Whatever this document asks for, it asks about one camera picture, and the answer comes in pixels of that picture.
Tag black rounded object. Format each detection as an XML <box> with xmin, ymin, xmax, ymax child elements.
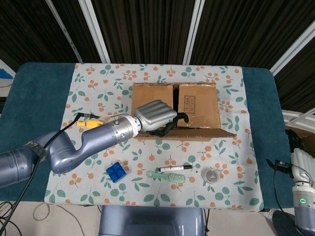
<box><xmin>271</xmin><ymin>209</ymin><xmax>300</xmax><ymax>236</ymax></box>

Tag blue plastic building block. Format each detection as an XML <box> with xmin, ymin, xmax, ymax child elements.
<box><xmin>105</xmin><ymin>160</ymin><xmax>131</xmax><ymax>183</ymax></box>

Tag blue and white object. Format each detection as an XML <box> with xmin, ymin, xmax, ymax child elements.
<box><xmin>0</xmin><ymin>59</ymin><xmax>16</xmax><ymax>81</ymax></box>

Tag thin brown floor cable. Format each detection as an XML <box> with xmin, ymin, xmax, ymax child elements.
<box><xmin>32</xmin><ymin>202</ymin><xmax>99</xmax><ymax>236</ymax></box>

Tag round clear pin container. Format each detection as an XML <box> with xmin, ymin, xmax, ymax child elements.
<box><xmin>203</xmin><ymin>168</ymin><xmax>221</xmax><ymax>184</ymax></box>

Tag brown cardboard piece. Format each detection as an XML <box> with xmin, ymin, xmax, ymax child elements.
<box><xmin>294</xmin><ymin>126</ymin><xmax>315</xmax><ymax>159</ymax></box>

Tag floral leaf print tablecloth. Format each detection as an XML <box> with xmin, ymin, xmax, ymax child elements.
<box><xmin>44</xmin><ymin>62</ymin><xmax>265</xmax><ymax>213</ymax></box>

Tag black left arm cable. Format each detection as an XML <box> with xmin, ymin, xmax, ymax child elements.
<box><xmin>0</xmin><ymin>112</ymin><xmax>99</xmax><ymax>236</ymax></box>

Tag slanted white frame beam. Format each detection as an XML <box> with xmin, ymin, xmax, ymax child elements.
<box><xmin>269</xmin><ymin>31</ymin><xmax>315</xmax><ymax>76</ymax></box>

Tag white marker with black cap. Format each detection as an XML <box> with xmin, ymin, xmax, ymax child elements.
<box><xmin>158</xmin><ymin>165</ymin><xmax>193</xmax><ymax>173</ymax></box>

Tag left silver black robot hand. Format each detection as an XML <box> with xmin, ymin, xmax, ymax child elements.
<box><xmin>133</xmin><ymin>99</ymin><xmax>190</xmax><ymax>137</ymax></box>

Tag wide white frame post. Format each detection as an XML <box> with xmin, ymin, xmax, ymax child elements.
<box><xmin>78</xmin><ymin>0</ymin><xmax>111</xmax><ymax>63</ymax></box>

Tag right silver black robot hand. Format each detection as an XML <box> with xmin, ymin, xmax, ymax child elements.
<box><xmin>266</xmin><ymin>128</ymin><xmax>315</xmax><ymax>184</ymax></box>

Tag teal fabric table cover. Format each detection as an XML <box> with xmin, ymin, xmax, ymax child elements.
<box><xmin>0</xmin><ymin>61</ymin><xmax>294</xmax><ymax>210</ymax></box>

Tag thin white frame post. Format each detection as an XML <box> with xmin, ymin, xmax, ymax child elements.
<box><xmin>46</xmin><ymin>0</ymin><xmax>83</xmax><ymax>63</ymax></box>

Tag brown cardboard box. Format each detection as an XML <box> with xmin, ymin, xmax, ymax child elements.
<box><xmin>131</xmin><ymin>82</ymin><xmax>238</xmax><ymax>143</ymax></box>

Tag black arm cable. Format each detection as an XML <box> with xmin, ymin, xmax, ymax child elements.
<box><xmin>0</xmin><ymin>112</ymin><xmax>99</xmax><ymax>236</ymax></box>
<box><xmin>272</xmin><ymin>159</ymin><xmax>285</xmax><ymax>215</ymax></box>

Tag mint green plastic brush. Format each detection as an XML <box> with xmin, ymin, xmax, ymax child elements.
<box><xmin>146</xmin><ymin>170</ymin><xmax>187</xmax><ymax>184</ymax></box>

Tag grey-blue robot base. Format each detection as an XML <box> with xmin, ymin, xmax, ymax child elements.
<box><xmin>98</xmin><ymin>205</ymin><xmax>206</xmax><ymax>236</ymax></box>

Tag yellow rubber chicken toy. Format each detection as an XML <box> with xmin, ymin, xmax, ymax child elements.
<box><xmin>75</xmin><ymin>118</ymin><xmax>104</xmax><ymax>129</ymax></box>

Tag low white frame rail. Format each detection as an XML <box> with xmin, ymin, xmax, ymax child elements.
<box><xmin>282</xmin><ymin>109</ymin><xmax>315</xmax><ymax>124</ymax></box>

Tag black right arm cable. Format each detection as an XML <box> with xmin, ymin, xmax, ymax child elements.
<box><xmin>272</xmin><ymin>159</ymin><xmax>285</xmax><ymax>215</ymax></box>

